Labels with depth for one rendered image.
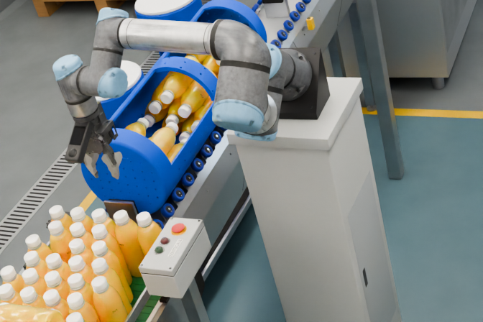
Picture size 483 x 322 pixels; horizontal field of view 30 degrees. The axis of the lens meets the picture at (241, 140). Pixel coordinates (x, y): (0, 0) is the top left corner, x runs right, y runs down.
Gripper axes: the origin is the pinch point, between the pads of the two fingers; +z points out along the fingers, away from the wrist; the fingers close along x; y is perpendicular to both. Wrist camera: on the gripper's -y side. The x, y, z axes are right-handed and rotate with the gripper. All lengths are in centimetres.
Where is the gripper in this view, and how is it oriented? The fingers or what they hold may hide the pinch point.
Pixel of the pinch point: (105, 176)
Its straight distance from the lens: 246.4
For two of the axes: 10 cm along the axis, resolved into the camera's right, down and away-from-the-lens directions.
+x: -9.1, -0.3, 4.2
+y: 3.6, -5.9, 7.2
